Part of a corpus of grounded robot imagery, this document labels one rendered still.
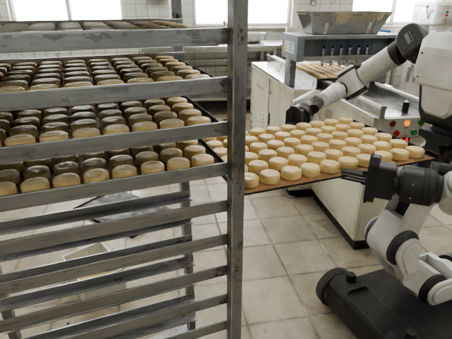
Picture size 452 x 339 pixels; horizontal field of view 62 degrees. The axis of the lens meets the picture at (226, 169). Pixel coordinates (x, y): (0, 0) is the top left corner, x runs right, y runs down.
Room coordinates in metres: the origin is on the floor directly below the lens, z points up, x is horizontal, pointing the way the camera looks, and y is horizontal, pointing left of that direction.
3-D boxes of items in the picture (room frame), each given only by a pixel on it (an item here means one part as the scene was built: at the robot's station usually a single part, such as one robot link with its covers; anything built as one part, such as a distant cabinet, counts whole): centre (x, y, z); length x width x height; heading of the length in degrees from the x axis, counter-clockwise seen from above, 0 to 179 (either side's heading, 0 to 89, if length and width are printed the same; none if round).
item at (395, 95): (2.86, -0.91, 0.87); 2.01 x 0.03 x 0.07; 9
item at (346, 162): (0.91, -0.32, 0.99); 0.05 x 0.05 x 0.02
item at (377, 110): (2.81, -0.62, 0.87); 2.01 x 0.03 x 0.07; 9
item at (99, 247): (1.57, 0.69, 0.08); 0.30 x 0.22 x 0.16; 40
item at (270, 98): (3.19, -0.71, 0.42); 1.28 x 0.72 x 0.84; 9
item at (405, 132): (1.87, -0.92, 0.77); 0.24 x 0.04 x 0.14; 99
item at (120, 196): (2.34, 0.73, 0.01); 0.60 x 0.40 x 0.03; 56
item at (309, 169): (0.87, -0.21, 0.99); 0.05 x 0.05 x 0.02
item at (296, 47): (2.72, -0.78, 1.01); 0.72 x 0.33 x 0.34; 99
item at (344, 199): (2.23, -0.86, 0.45); 0.70 x 0.34 x 0.90; 9
